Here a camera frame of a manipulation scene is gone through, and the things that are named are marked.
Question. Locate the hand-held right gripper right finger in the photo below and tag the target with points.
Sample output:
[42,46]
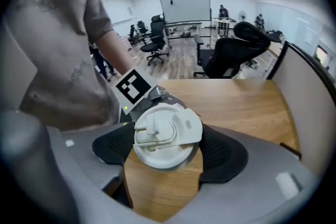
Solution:
[257,165]

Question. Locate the standing fan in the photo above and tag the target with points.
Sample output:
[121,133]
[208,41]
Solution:
[241,16]

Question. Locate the rolling whiteboard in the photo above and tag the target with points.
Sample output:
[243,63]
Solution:
[185,4]

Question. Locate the white standing table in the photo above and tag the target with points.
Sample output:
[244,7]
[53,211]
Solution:
[224,21]

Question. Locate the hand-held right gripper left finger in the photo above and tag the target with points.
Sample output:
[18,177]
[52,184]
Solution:
[78,154]

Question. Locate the large black office chair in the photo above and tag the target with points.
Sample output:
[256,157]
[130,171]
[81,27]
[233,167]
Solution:
[231,52]

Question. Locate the beige desk partition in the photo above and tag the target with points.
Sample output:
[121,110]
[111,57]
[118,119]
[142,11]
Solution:
[302,91]

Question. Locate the black mesh office chair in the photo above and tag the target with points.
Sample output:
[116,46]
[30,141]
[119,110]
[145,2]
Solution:
[157,36]

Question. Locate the small black office chair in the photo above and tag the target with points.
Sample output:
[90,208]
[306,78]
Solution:
[136,32]

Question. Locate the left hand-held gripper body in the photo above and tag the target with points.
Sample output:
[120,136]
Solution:
[132,87]

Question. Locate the white bottle lid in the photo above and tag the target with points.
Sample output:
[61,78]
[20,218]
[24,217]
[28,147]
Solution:
[168,136]

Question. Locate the person's left forearm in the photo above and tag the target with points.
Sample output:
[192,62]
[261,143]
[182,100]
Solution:
[113,52]

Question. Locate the person's beige shirt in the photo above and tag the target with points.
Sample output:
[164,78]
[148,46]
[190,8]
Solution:
[57,47]

